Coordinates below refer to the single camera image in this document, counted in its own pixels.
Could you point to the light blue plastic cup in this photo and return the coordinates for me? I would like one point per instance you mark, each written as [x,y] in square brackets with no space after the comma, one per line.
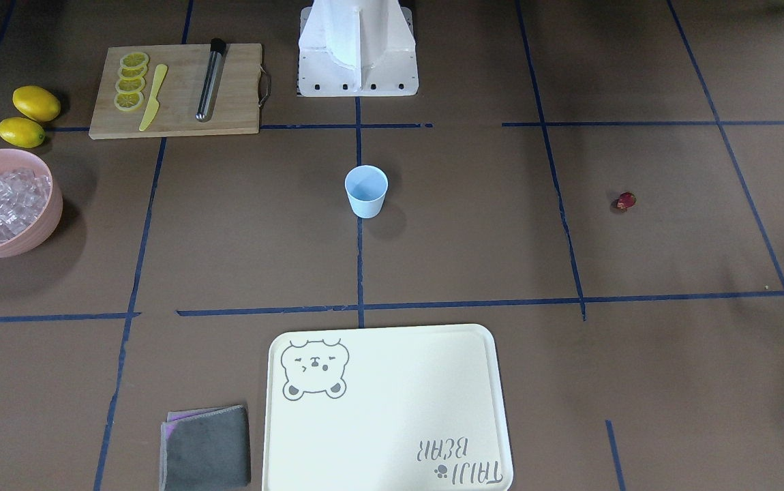
[366,187]

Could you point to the cream bear tray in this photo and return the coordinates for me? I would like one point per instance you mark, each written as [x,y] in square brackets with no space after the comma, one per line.
[386,408]

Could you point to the wooden cutting board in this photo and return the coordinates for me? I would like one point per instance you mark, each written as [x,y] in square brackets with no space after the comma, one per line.
[236,102]

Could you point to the red strawberry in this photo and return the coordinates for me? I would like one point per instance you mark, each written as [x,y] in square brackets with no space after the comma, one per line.
[625,201]

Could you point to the steel muddler black tip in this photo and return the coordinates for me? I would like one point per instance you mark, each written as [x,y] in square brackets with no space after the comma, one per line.
[217,51]

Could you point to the grey folded cloth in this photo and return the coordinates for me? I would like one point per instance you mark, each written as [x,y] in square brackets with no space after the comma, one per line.
[205,449]

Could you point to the yellow plastic knife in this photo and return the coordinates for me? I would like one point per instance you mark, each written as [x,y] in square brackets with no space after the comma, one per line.
[153,104]

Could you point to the lemon slice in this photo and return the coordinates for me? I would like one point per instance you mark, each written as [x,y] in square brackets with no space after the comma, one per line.
[130,85]
[134,60]
[128,102]
[132,72]

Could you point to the yellow lemon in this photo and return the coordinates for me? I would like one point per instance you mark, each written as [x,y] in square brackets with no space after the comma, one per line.
[22,132]
[36,103]

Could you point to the pink bowl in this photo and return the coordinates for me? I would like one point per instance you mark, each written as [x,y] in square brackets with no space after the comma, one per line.
[43,227]

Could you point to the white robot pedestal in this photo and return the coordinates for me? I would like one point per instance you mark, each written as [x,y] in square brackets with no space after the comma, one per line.
[357,49]

